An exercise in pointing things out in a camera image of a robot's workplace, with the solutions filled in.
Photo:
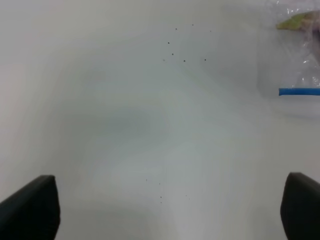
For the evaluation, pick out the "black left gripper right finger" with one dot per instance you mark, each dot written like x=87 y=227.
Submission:
x=300 y=207

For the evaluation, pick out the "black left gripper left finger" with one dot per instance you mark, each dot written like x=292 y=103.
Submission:
x=33 y=212

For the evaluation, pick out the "clear zip bag blue seal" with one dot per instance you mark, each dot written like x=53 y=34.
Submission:
x=288 y=62

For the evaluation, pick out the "green yellow fruit in bag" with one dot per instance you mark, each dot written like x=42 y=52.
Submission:
x=301 y=22

